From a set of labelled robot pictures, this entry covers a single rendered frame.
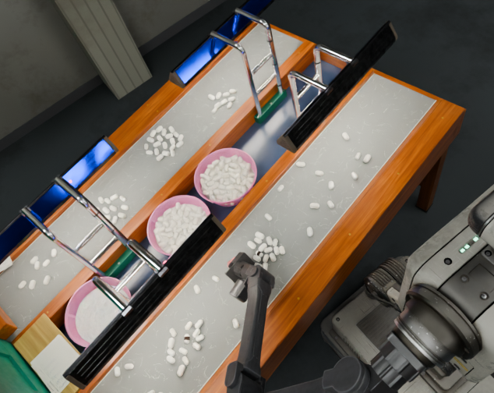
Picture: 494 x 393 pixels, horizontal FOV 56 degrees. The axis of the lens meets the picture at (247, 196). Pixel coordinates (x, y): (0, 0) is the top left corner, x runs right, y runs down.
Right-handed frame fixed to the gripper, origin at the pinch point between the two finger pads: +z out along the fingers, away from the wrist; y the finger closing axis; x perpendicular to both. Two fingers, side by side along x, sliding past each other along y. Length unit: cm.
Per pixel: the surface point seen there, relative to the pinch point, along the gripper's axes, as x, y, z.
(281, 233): 6.5, -21.5, -4.5
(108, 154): -56, -1, 22
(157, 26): -76, -120, 191
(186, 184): -22.8, -17.1, 34.2
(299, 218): 7.6, -30.4, -6.0
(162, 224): -19.9, 3.0, 29.9
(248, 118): -23, -59, 33
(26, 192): -54, 29, 189
